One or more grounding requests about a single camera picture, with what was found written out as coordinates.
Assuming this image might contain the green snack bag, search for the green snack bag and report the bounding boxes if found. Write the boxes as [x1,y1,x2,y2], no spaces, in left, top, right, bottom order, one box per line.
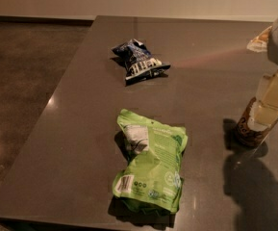
[113,109,188,216]

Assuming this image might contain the brown orange can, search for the brown orange can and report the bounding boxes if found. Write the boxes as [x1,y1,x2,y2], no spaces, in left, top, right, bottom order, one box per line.
[235,97,278,147]

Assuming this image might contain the blue chip bag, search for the blue chip bag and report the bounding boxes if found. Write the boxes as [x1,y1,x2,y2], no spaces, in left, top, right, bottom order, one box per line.
[112,38,170,85]

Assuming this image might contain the orange white snack packet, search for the orange white snack packet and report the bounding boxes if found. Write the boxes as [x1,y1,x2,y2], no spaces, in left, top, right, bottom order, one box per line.
[246,26,272,53]

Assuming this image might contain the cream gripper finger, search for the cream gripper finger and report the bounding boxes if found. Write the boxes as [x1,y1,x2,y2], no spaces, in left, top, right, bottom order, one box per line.
[247,69,278,132]

